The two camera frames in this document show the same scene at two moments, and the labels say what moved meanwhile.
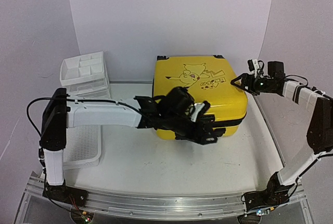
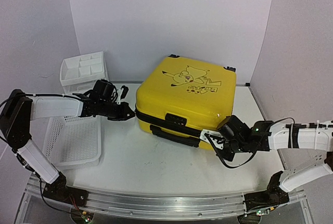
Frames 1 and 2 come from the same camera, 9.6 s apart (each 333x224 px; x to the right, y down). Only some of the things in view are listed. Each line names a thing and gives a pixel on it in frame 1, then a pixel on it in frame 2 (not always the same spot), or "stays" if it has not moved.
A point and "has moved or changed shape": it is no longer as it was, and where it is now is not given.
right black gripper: (244, 77) to (229, 157)
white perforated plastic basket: (83, 147) stays
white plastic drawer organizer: (86, 75) stays
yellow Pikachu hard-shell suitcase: (208, 78) has moved or changed shape
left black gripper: (196, 137) to (123, 115)
